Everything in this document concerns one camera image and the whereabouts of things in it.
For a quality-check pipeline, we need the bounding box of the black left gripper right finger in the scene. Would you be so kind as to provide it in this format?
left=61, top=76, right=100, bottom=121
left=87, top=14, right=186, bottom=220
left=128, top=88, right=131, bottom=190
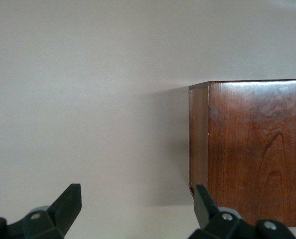
left=187, top=184, right=296, bottom=239

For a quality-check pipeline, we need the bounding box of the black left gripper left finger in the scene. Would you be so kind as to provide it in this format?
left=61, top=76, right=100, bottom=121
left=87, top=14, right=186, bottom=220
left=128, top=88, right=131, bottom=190
left=0, top=183, right=82, bottom=239

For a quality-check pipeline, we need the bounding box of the dark brown wooden cabinet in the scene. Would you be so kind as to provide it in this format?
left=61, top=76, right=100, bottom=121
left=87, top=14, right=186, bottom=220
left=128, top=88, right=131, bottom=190
left=188, top=79, right=296, bottom=228

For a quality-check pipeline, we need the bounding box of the brown table mat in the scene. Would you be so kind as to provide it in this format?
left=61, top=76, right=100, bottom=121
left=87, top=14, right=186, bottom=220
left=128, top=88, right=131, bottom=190
left=0, top=0, right=296, bottom=239

